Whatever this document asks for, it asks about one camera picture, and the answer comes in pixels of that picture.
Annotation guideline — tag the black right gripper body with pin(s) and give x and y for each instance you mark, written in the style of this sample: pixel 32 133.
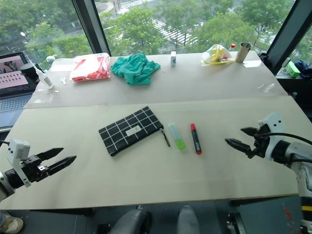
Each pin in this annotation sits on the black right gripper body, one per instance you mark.
pixel 261 146

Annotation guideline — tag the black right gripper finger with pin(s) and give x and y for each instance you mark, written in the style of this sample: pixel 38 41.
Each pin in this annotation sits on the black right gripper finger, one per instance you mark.
pixel 251 131
pixel 239 145

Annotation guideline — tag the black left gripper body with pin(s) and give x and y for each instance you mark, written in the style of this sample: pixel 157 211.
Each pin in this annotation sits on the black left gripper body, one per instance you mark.
pixel 34 170

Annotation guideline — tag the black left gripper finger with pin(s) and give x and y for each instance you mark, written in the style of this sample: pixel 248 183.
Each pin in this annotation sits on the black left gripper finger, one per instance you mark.
pixel 62 164
pixel 51 152

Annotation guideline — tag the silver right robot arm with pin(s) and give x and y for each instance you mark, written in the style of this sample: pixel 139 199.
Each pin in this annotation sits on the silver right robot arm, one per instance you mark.
pixel 298 153

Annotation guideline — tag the black white-grid pencil case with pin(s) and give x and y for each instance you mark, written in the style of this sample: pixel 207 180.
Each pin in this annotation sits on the black white-grid pencil case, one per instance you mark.
pixel 129 131

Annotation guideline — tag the red black marker pen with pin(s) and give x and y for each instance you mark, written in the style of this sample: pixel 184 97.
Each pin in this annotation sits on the red black marker pen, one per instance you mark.
pixel 195 140

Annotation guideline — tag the white shoe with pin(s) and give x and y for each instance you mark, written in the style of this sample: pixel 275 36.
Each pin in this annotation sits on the white shoe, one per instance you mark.
pixel 11 223

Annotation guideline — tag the green glue stick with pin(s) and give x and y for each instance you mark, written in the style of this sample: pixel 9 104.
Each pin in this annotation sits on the green glue stick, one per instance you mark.
pixel 177 137

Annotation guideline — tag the dark side shelf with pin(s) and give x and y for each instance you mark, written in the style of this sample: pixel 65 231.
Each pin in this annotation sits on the dark side shelf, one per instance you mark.
pixel 295 84

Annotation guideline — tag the small white plastic piece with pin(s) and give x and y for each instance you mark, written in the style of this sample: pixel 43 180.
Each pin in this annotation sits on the small white plastic piece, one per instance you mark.
pixel 63 81

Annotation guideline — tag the white syringe tube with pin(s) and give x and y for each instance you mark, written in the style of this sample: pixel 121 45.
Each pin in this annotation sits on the white syringe tube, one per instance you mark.
pixel 45 79

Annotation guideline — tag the green box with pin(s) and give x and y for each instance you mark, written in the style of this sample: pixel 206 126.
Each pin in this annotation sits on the green box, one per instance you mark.
pixel 293 69

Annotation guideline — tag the metal cup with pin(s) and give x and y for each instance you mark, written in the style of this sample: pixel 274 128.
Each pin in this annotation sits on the metal cup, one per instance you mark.
pixel 242 52

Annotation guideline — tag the grey laptop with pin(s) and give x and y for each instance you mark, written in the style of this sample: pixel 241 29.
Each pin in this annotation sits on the grey laptop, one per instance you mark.
pixel 13 80

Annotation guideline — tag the clear bag with yellow contents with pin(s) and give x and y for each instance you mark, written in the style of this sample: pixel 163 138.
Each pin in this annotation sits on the clear bag with yellow contents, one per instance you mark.
pixel 215 57

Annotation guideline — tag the blue cloth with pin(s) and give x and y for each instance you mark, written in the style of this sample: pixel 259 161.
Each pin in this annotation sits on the blue cloth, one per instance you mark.
pixel 304 68

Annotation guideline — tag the black round speaker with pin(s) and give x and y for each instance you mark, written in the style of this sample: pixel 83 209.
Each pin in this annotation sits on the black round speaker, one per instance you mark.
pixel 27 70

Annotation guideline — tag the red-capped bottle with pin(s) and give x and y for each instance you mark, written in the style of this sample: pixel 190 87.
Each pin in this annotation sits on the red-capped bottle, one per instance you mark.
pixel 233 45

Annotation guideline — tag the dark rounded shape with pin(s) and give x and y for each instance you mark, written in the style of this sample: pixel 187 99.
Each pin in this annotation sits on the dark rounded shape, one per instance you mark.
pixel 134 221

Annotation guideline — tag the white round object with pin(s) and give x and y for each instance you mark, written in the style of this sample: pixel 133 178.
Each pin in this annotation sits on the white round object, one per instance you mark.
pixel 50 59

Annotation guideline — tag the red white plastic bag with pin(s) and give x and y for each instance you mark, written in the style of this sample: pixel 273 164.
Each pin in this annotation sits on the red white plastic bag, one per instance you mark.
pixel 90 67

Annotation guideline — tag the small white box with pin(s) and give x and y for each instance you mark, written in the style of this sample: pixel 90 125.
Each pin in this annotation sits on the small white box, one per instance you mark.
pixel 173 59

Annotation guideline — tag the green crumpled cloth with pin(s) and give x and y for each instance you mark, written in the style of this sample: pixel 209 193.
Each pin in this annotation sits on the green crumpled cloth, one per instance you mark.
pixel 134 69

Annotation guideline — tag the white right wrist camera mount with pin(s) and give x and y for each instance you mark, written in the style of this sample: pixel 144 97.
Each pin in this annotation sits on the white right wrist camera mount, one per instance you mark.
pixel 274 124

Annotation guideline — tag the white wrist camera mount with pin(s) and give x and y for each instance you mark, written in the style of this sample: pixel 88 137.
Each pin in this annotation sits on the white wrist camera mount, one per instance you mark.
pixel 17 148
pixel 274 124

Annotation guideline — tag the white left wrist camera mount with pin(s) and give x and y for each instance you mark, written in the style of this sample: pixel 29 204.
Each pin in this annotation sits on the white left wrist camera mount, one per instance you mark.
pixel 17 148

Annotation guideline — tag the black window frame post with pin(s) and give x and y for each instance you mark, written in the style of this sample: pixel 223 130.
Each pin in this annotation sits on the black window frame post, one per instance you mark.
pixel 92 26
pixel 287 31

